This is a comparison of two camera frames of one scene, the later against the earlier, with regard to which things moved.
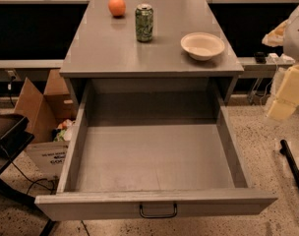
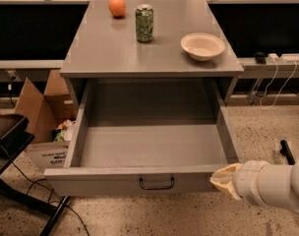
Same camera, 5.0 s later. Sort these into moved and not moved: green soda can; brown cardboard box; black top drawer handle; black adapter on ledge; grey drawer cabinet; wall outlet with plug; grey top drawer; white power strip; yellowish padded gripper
Moved: grey top drawer; yellowish padded gripper; black top drawer handle
Not moved: green soda can; black adapter on ledge; brown cardboard box; grey drawer cabinet; wall outlet with plug; white power strip
